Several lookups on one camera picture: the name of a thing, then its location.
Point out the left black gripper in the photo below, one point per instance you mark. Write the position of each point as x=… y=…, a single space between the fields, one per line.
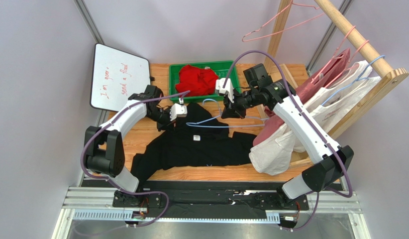
x=168 y=124

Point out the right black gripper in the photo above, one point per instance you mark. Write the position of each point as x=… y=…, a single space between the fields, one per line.
x=231 y=106

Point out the black t shirt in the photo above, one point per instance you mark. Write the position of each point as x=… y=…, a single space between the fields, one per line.
x=193 y=146

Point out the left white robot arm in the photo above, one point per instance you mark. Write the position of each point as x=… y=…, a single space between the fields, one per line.
x=103 y=155

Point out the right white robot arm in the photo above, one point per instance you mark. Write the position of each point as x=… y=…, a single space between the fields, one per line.
x=330 y=160

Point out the red t shirt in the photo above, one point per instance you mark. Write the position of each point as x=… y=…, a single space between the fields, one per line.
x=200 y=82

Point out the hanging white t shirt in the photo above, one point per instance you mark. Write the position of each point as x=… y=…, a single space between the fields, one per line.
x=329 y=106
x=273 y=155

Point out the hanging pink t shirt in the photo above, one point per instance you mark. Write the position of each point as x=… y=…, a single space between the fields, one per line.
x=305 y=92

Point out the white whiteboard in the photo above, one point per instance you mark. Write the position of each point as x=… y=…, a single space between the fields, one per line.
x=116 y=75

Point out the wooden clothes rack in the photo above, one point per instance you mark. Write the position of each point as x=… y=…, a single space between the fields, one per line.
x=390 y=77

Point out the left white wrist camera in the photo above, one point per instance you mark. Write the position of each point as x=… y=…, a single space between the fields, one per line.
x=178 y=110

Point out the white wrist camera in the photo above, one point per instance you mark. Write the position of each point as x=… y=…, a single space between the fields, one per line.
x=178 y=110
x=224 y=87

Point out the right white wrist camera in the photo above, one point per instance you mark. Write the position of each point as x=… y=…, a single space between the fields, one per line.
x=224 y=87

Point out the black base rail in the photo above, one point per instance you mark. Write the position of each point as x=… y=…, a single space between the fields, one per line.
x=208 y=201

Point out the pink wire hanger empty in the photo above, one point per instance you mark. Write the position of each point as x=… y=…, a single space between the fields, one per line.
x=279 y=20

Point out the aluminium frame rail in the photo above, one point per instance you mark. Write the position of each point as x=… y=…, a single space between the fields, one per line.
x=331 y=216

